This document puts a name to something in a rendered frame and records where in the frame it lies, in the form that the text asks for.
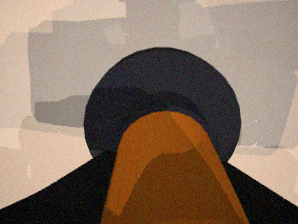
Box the orange cylinder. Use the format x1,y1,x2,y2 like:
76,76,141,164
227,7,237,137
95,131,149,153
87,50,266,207
100,111,249,224

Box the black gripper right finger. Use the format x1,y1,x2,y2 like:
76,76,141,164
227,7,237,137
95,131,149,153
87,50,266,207
221,161,298,224

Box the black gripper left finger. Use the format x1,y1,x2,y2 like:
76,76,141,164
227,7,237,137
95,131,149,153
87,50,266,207
0,149,116,224

